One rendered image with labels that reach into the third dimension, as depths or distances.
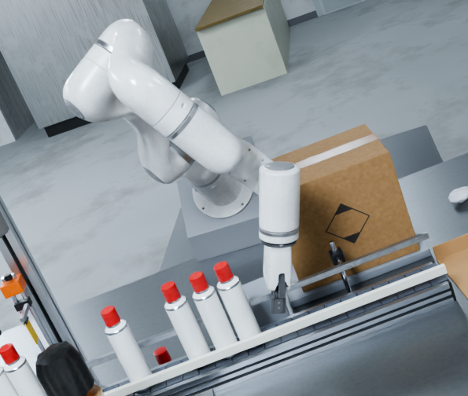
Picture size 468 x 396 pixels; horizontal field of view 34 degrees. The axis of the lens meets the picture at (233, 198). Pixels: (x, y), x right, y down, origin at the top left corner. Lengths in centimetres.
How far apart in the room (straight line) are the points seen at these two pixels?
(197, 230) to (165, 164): 44
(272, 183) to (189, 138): 19
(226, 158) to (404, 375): 55
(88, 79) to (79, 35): 674
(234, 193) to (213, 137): 73
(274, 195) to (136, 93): 34
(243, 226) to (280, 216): 68
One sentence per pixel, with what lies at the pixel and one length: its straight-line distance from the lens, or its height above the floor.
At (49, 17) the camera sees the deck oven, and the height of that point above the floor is 119.
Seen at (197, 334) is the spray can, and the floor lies 96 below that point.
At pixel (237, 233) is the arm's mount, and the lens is 226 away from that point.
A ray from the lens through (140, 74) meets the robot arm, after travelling 148.
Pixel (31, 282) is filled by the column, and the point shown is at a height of 116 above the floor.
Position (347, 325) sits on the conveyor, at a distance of 170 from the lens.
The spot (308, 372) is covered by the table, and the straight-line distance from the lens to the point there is 168.
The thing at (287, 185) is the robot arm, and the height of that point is 122.
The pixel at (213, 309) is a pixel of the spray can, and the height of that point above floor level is 101.
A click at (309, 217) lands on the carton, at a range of 182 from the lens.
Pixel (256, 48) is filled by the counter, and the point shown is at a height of 32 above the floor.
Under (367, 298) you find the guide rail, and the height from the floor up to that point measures 91.
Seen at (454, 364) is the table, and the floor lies 83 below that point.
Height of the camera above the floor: 179
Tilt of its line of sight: 21 degrees down
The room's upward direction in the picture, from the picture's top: 22 degrees counter-clockwise
